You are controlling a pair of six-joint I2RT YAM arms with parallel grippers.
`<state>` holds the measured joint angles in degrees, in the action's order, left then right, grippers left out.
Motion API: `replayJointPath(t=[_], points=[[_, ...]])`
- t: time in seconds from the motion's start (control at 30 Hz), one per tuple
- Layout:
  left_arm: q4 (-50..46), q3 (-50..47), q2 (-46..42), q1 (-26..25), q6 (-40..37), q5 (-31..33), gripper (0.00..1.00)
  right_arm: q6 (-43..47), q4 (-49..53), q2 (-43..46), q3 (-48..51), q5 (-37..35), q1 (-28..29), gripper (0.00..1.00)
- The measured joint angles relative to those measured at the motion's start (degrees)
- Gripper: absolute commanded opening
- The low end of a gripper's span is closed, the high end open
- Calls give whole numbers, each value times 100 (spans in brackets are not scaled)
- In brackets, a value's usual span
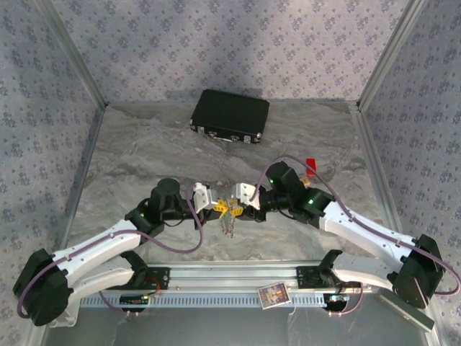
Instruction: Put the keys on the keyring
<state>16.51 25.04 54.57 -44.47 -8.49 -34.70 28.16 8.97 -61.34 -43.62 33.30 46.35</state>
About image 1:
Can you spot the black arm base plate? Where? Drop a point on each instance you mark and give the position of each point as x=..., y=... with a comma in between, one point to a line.
x=158, y=277
x=306, y=277

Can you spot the colourful picture card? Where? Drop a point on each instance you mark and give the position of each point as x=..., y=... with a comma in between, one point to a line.
x=274, y=295

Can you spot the red flat studded brick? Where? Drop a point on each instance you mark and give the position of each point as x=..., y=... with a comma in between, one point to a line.
x=312, y=164

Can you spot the aluminium mounting rail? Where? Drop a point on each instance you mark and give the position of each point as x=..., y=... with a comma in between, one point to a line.
x=234, y=275

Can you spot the grey metal bar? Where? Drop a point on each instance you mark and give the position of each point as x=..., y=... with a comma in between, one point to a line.
x=407, y=313

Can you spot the small circuit board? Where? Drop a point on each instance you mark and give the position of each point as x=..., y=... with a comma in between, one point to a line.
x=336, y=298
x=133, y=299

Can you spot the aluminium frame post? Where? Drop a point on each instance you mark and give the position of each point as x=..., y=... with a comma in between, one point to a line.
x=390, y=54
x=75, y=54

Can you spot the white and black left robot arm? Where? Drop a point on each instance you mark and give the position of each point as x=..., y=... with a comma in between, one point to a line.
x=97, y=245

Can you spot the black case with metal latches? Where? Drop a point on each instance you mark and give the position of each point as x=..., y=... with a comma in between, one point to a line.
x=230, y=111

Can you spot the aluminium side rail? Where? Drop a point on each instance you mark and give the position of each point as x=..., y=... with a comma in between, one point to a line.
x=85, y=162
x=379, y=173

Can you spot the white plastic bracket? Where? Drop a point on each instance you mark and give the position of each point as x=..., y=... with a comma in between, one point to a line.
x=68, y=319

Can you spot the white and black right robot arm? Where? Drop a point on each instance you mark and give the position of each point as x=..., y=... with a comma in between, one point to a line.
x=363, y=230

